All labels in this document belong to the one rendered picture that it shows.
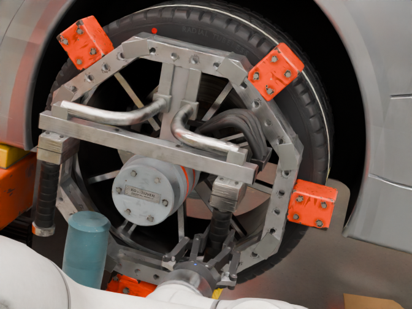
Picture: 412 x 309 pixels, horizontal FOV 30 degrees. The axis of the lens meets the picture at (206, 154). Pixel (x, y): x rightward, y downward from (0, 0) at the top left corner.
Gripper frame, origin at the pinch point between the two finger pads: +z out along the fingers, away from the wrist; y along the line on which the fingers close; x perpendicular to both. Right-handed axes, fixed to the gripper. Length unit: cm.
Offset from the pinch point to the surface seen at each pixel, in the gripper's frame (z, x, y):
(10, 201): 37, -24, -60
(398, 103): 35, 24, 27
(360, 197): 35.5, 1.7, 24.0
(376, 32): 35, 38, 18
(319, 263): 168, -83, 19
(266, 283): 140, -83, 1
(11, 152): 38, -11, -61
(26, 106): 36, 2, -57
